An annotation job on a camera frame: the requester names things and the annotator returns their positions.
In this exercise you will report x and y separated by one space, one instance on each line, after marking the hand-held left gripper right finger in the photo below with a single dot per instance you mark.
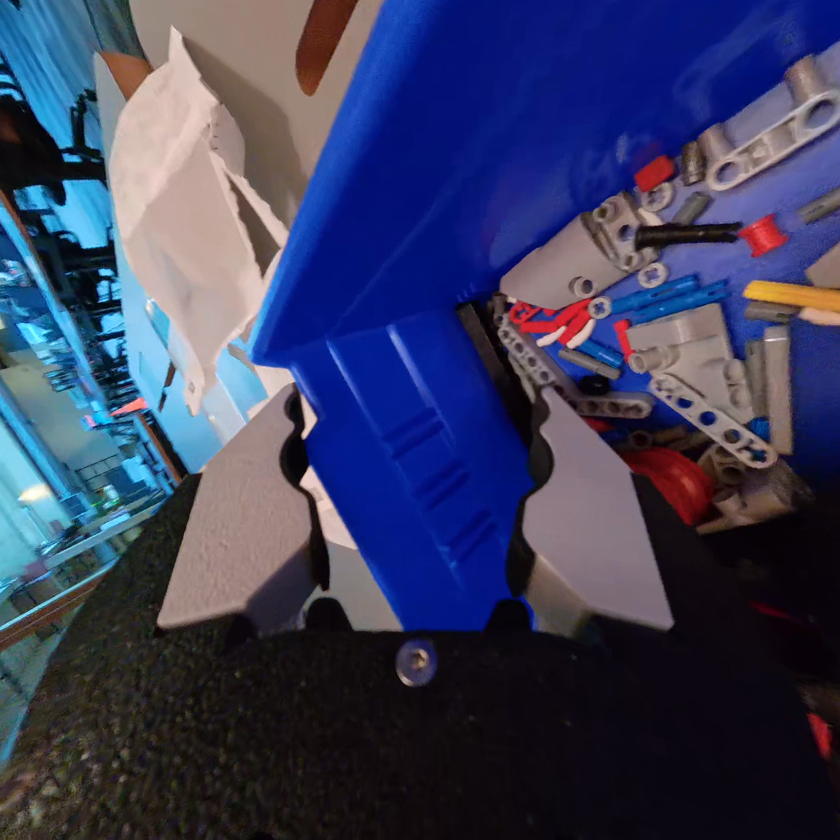
590 525

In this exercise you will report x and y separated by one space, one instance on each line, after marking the blue parts bin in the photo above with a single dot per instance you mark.
426 197

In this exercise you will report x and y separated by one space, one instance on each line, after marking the pile of toy brick pieces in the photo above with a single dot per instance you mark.
689 341

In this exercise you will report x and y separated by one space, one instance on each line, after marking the torn white paper bag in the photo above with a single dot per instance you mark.
177 197

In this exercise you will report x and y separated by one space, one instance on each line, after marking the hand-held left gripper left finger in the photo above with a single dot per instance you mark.
243 525

